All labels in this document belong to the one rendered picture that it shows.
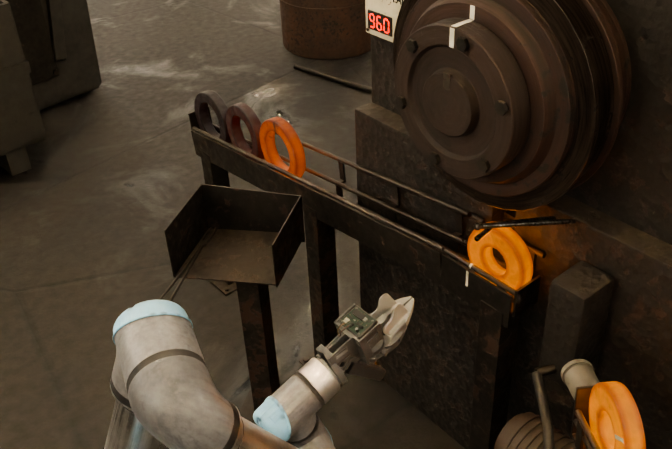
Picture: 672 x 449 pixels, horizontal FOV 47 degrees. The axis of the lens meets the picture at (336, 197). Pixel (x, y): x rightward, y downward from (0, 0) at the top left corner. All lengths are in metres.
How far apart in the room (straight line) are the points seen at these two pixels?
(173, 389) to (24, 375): 1.56
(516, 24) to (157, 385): 0.77
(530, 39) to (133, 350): 0.77
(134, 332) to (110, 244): 1.91
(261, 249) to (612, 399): 0.92
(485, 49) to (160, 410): 0.73
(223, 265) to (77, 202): 1.60
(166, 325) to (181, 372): 0.09
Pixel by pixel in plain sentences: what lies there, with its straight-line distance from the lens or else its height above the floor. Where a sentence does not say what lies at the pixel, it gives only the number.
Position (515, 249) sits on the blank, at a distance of 1.54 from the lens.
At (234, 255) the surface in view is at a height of 0.60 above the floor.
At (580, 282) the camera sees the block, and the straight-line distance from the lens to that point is 1.48.
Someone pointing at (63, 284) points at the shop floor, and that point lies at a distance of 2.92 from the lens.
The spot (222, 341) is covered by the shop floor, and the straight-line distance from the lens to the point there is 2.53.
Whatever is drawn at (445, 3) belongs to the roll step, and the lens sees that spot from 1.37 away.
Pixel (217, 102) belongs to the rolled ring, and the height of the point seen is 0.71.
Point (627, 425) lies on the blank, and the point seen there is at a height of 0.77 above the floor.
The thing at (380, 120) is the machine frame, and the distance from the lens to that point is 1.83.
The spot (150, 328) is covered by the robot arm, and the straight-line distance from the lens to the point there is 1.15.
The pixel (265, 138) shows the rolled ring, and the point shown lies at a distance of 2.15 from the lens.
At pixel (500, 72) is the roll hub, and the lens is 1.25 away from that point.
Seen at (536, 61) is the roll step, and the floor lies 1.22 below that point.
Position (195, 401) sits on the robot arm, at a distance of 1.09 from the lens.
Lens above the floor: 1.71
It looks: 33 degrees down
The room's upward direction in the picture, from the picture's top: 3 degrees counter-clockwise
